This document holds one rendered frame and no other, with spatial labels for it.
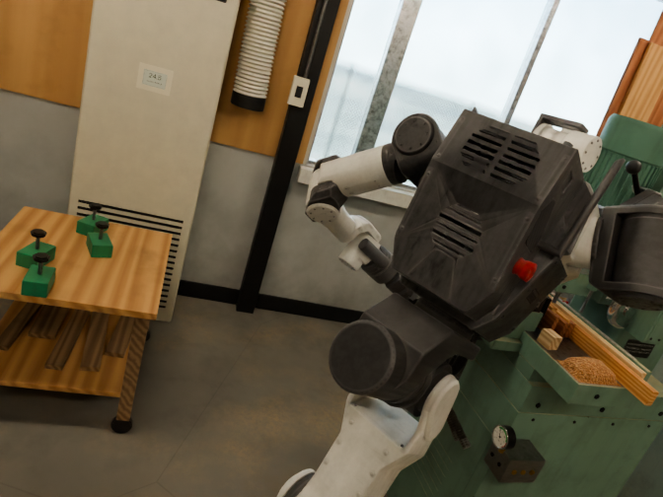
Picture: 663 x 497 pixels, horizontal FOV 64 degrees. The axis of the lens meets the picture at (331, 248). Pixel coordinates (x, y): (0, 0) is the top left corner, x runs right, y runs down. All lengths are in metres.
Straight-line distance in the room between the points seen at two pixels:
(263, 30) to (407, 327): 1.76
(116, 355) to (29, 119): 1.20
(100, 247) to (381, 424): 1.31
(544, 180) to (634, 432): 1.23
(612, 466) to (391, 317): 1.25
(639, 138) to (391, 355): 0.99
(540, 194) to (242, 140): 1.99
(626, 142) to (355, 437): 1.01
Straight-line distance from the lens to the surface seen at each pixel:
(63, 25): 2.67
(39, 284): 1.78
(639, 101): 3.24
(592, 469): 1.95
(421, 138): 1.04
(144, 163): 2.41
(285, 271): 2.92
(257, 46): 2.41
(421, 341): 0.85
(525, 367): 1.56
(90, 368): 2.07
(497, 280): 0.83
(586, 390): 1.46
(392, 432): 1.04
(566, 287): 1.68
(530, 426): 1.64
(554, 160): 0.85
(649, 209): 0.96
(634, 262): 0.93
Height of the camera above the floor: 1.46
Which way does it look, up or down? 21 degrees down
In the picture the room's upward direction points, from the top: 18 degrees clockwise
